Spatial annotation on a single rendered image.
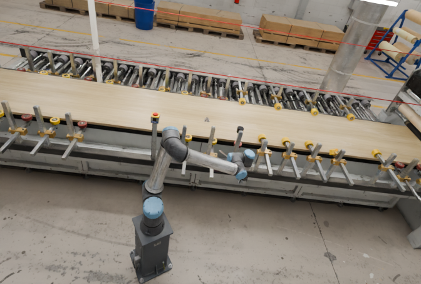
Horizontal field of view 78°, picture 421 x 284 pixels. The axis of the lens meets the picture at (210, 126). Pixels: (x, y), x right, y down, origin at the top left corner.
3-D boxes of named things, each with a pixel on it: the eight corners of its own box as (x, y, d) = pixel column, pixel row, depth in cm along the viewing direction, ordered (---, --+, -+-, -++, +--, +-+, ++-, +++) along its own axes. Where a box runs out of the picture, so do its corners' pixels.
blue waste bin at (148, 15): (153, 32, 710) (154, 4, 666) (131, 29, 704) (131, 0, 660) (156, 26, 757) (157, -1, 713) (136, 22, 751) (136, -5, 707)
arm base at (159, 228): (168, 230, 209) (168, 223, 203) (145, 240, 199) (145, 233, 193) (159, 211, 221) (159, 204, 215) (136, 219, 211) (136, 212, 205)
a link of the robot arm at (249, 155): (242, 148, 210) (253, 148, 212) (239, 159, 217) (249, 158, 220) (245, 157, 202) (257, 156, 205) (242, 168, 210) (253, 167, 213)
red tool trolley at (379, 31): (381, 56, 874) (396, 32, 825) (362, 54, 859) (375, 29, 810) (373, 50, 911) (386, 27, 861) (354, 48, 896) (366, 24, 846)
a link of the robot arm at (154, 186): (140, 207, 207) (163, 136, 167) (140, 189, 220) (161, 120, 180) (159, 207, 213) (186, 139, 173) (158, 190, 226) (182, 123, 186)
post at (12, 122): (20, 145, 243) (4, 102, 214) (17, 145, 243) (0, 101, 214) (23, 142, 246) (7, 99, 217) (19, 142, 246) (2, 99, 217)
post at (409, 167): (391, 192, 279) (420, 160, 250) (388, 191, 279) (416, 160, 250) (389, 189, 282) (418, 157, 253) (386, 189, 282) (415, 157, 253)
